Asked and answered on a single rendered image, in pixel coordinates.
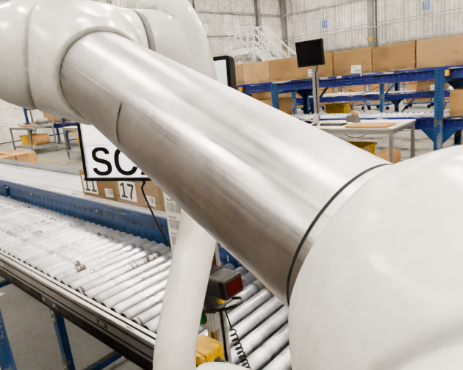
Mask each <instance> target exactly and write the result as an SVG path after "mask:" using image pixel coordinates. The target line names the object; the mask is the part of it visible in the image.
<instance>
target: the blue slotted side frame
mask: <svg viewBox="0 0 463 370"><path fill-rule="evenodd" d="M4 185H7V186H8V188H9V191H10V197H11V199H14V200H17V201H21V202H24V203H28V204H31V205H35V206H38V207H39V208H40V207H42V208H46V209H47V210H51V211H55V212H56V213H57V212H59V213H60V214H64V215H68V216H69V217H74V219H75V218H79V220H84V221H85V222H86V221H89V222H90V223H92V222H94V223H95V224H96V225H101V226H103V227H104V226H106V227H107V228H112V229H113V230H115V231H116V230H119V231H120V232H121V233H122V232H126V234H132V235H133V236H139V237H140V238H141V239H147V240H149V241H150V242H151V241H155V242H156V243H158V244H159V243H163V244H164V245H166V246H168V244H167V242H166V241H165V239H164V237H163V235H162V234H161V232H160V230H159V228H158V226H157V224H156V222H155V220H154V218H153V216H151V215H148V214H142V213H139V212H136V211H130V210H126V209H123V208H117V207H114V206H108V205H104V204H101V203H95V202H92V201H88V200H83V199H79V198H75V197H70V196H66V195H61V194H57V193H53V192H48V191H45V190H41V189H36V188H32V187H28V186H23V185H19V184H14V183H10V182H6V181H1V180H0V195H1V196H5V197H6V196H7V195H6V192H5V189H4ZM30 193H32V195H30ZM36 195H37V196H36ZM22 199H23V200H22ZM44 199H45V200H44ZM52 201H53V202H52ZM36 203H37V204H36ZM61 204H62V205H61ZM65 204H66V205H65ZM70 204H71V205H70ZM79 206H80V207H79ZM75 207H76V208H75ZM80 209H81V210H80ZM85 209H86V211H85ZM96 209H97V210H98V212H96ZM60 210H61V211H60ZM90 210H91V212H90ZM101 212H102V214H101ZM96 213H97V214H96ZM107 213H108V215H107ZM74 215H75V216H74ZM102 215H103V216H102ZM113 215H114V216H113ZM114 217H115V218H114ZM120 217H121V218H120ZM126 218H127V220H126ZM95 219H96V221H95ZM156 219H157V222H158V223H159V226H160V227H161V229H162V232H163V233H164V234H165V237H166V239H167V240H168V242H169V243H170V240H169V239H170V237H169V231H168V222H167V219H164V218H161V217H156ZM100 220H101V221H100ZM133 220H134V221H133ZM106 221H107V222H106ZM127 221H128V222H127ZM140 222H141V224H142V226H141V224H140ZM112 225H113V226H112ZM118 225H119V227H118ZM148 225H149V228H148ZM156 226H157V230H156ZM125 227H126V230H125ZM119 228H120V229H119ZM164 228H165V232H164ZM135 231H136V232H135ZM132 232H133V233H132ZM139 232H140V235H139ZM146 233H147V237H146ZM161 237H162V239H161ZM154 238H155V239H154ZM218 249H219V256H220V261H222V262H223V265H226V264H232V265H233V266H234V268H235V269H236V268H238V267H240V266H241V267H243V268H245V267H244V266H243V265H242V264H240V265H239V263H238V260H237V259H236V258H234V257H233V256H232V255H231V254H230V253H229V252H228V251H227V250H226V249H225V248H224V247H222V248H221V247H220V244H219V243H218ZM227 256H228V257H229V261H227ZM245 269H246V268H245ZM246 272H247V273H249V271H248V270H247V269H246Z"/></svg>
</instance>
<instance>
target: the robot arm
mask: <svg viewBox="0 0 463 370"><path fill-rule="evenodd" d="M0 99H2V100H3V101H6V102H8V103H10V104H13V105H16V106H19V107H22V108H25V109H38V110H40V111H41V112H45V113H48V114H51V115H56V116H58V117H62V118H65V119H68V120H72V121H73V122H76V123H81V124H85V125H91V126H94V127H95V128H96V129H97V130H98V131H100V132H101V133H102V134H103V135H104V136H105V137H106V138H107V139H108V140H109V141H110V142H111V143H112V144H113V145H114V146H115V147H116V148H117V149H118V150H119V151H120V152H122V153H123V154H124V155H125V156H126V157H127V158H128V159H129V160H130V161H131V162H132V163H134V164H135V165H136V166H137V167H138V168H139V169H140V170H141V171H142V172H143V173H145V174H146V175H147V176H148V177H149V178H150V179H151V180H152V181H153V182H154V183H155V184H156V185H157V186H158V187H159V188H160V189H161V190H162V191H163V192H164V193H165V194H167V195H168V196H169V197H170V198H171V199H172V200H173V201H174V202H175V203H176V204H177V205H179V206H180V207H181V216H180V221H179V229H178V233H177V237H176V243H175V247H174V251H173V257H172V261H171V267H170V271H169V275H168V281H167V285H166V289H165V295H164V299H163V303H162V309H161V313H160V317H159V324H158V328H157V335H156V340H155V345H154V359H153V370H252V369H248V368H245V367H243V366H238V365H235V364H231V363H222V362H208V363H202V364H201V365H200V366H198V367H197V368H196V361H195V352H196V342H197V337H198V329H199V324H200V320H201V313H202V309H203V306H204V299H205V295H206V291H207V284H208V280H209V274H210V270H211V266H212V259H213V255H214V251H215V245H216V241H217V242H218V243H219V244H220V245H221V246H222V247H224V248H225V249H226V250H227V251H228V252H229V253H230V254H231V255H232V256H233V257H234V258H236V259H237V260H238V261H239V262H240V263H241V264H242V265H243V266H244V267H245V268H246V269H247V270H248V271H249V272H250V273H251V274H252V275H253V276H254V277H255V278H256V279H258V280H259V281H260V282H261V283H262V284H263V285H264V286H265V287H266V288H267V289H269V290H270V291H271V292H272V293H273V294H274V295H275V296H276V297H277V298H278V299H279V300H281V301H282V302H283V303H284V304H285V305H286V306H287V307H288V308H289V314H288V320H289V340H290V359H291V366H292V370H463V145H457V146H453V147H449V148H443V149H440V150H436V151H432V152H430V153H426V154H423V155H421V156H417V157H414V158H412V159H407V160H405V161H402V162H398V163H396V164H393V163H391V162H388V161H386V160H384V159H382V158H380V157H378V156H375V155H373V154H371V153H369V152H367V151H365V150H362V149H361V148H358V147H356V146H355V145H352V144H350V143H348V142H346V141H344V140H342V139H339V138H337V137H335V136H333V135H331V134H329V133H326V132H324V131H322V130H320V129H319V128H316V127H314V126H311V125H309V124H308V123H305V122H303V121H301V120H299V119H297V118H295V117H293V116H290V115H288V114H286V113H284V112H282V111H280V110H277V109H275V108H273V107H272V106H269V105H267V104H264V103H262V102H261V101H258V100H257V99H255V98H252V97H250V96H248V95H246V94H244V93H242V92H239V91H237V90H235V89H233V88H231V87H228V86H226V85H225V84H222V83H220V82H219V81H218V79H217V75H216V71H215V64H214V60H213V57H212V52H211V48H210V45H209V41H208V39H207V35H206V32H205V31H204V28H203V26H202V23H201V21H200V19H199V17H198V16H197V14H196V12H195V10H194V9H193V7H192V5H191V4H190V2H189V1H188V0H142V1H140V2H139V3H138V4H137V6H136V8H135V9H127V8H122V7H116V6H114V5H111V4H105V3H101V2H96V1H86V0H9V1H5V2H2V3H0Z"/></svg>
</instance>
